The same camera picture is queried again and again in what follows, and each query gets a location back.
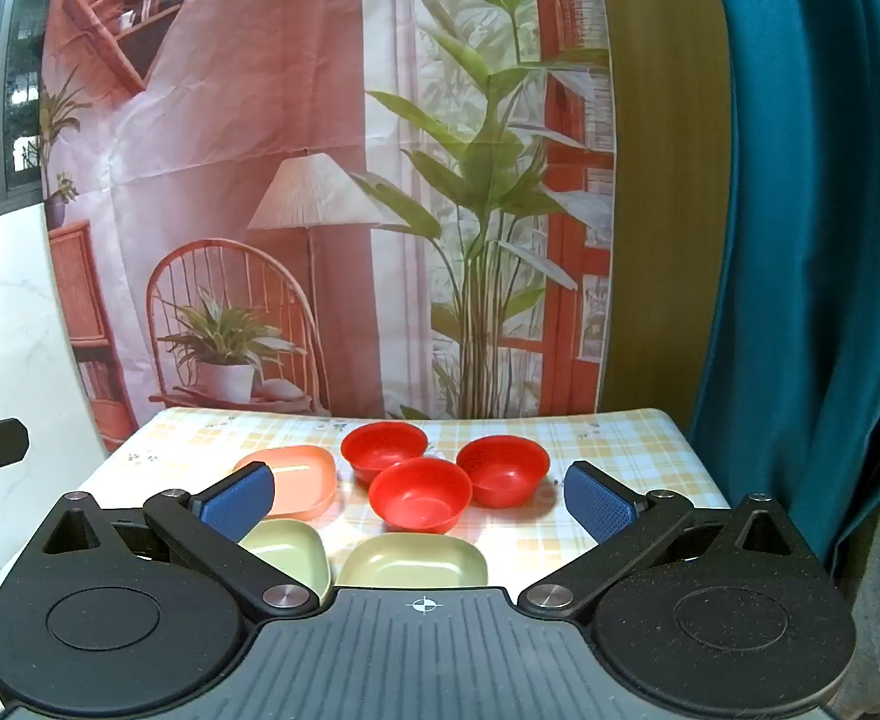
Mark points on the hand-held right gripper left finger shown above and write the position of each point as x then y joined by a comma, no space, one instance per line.
236,504

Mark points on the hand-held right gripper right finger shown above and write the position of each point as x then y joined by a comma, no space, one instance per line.
599,504

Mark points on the red plastic bowl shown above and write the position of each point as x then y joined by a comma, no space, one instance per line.
421,499
504,469
384,446

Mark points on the pink square plate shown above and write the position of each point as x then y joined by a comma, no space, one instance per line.
301,476

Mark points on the yellow checkered floral tablecloth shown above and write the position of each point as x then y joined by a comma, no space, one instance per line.
635,442

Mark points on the green square plate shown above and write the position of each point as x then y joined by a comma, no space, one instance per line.
290,551
410,562

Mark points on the olive wooden board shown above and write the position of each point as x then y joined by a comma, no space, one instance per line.
665,202

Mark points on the teal curtain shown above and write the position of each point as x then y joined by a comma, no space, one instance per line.
823,240

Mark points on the printed room scene backdrop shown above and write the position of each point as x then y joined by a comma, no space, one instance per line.
222,127

